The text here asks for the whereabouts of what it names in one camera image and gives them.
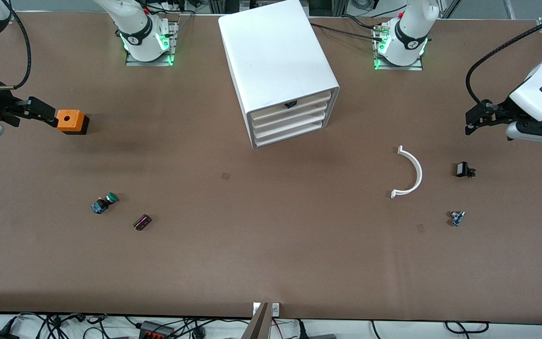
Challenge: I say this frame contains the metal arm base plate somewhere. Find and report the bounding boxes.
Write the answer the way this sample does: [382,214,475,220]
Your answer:
[125,21,178,67]
[373,21,424,72]

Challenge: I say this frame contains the white plain drawer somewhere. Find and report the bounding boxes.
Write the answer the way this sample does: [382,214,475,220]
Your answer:
[252,100,333,130]
[254,110,330,138]
[255,119,326,147]

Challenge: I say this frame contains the white mount bracket plate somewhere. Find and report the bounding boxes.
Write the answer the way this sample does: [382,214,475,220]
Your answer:
[252,303,281,317]

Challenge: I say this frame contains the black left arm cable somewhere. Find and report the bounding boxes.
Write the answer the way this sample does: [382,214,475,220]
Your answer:
[465,10,542,105]

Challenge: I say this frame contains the green push button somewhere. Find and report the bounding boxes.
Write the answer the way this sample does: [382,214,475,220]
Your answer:
[90,192,119,215]

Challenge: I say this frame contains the black base supply cable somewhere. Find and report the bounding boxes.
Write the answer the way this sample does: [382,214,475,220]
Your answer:
[310,21,385,42]

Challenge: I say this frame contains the white drawer with black handle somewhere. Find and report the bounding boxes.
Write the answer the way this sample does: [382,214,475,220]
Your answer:
[250,91,334,121]

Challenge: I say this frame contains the grey camera mount beam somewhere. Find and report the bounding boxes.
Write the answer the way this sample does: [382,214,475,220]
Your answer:
[240,302,271,339]

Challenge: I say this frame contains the orange box with hole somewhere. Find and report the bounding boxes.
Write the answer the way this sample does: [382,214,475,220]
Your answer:
[56,110,90,136]

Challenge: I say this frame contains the white drawer cabinet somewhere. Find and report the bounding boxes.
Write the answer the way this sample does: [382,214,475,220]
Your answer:
[218,0,341,149]

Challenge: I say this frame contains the white curved bracket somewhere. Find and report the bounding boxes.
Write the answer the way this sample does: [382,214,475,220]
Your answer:
[390,145,423,199]

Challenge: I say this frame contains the black looped cable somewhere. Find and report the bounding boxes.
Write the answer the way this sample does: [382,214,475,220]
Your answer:
[444,320,490,334]

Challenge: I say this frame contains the black power strip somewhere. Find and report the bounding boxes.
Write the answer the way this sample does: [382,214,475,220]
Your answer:
[138,321,175,339]

